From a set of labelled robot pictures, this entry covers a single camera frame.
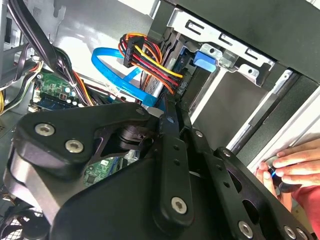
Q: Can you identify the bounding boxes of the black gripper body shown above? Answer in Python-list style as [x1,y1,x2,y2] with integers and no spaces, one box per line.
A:
[48,156,237,240]

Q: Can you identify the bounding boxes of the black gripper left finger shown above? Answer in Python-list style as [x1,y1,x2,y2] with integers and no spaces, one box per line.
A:
[3,95,195,229]

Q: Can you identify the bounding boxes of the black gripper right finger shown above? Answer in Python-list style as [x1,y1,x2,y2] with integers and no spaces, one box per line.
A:
[176,101,316,240]

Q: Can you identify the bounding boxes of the round black tool blue ring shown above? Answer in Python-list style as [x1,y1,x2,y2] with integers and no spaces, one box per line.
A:
[266,156,303,195]

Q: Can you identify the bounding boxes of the blue data wire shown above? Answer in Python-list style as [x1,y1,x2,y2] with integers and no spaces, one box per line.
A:
[91,46,161,109]

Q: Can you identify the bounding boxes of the multicolour power wire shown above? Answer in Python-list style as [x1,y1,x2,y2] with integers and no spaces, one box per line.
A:
[118,32,189,98]

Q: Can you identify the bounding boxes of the hard disk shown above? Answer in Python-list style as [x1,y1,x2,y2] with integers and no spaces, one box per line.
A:
[172,49,218,101]

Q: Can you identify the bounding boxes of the person's left hand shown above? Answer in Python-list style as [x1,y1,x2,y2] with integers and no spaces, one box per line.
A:
[254,161,294,213]

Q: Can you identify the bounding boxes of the person's right hand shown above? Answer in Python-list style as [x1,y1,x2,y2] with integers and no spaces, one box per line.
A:
[272,138,320,186]

